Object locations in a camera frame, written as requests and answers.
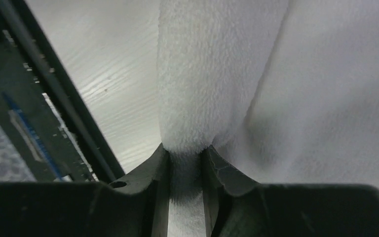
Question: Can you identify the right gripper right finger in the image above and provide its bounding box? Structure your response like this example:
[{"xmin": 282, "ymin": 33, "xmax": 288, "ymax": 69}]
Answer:
[{"xmin": 202, "ymin": 147, "xmax": 379, "ymax": 237}]

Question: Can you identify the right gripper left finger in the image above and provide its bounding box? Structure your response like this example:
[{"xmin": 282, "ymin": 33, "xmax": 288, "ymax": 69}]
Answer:
[{"xmin": 0, "ymin": 146, "xmax": 169, "ymax": 237}]

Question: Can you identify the white towel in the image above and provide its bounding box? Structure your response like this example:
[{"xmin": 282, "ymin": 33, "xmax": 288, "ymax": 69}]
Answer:
[{"xmin": 157, "ymin": 0, "xmax": 379, "ymax": 237}]

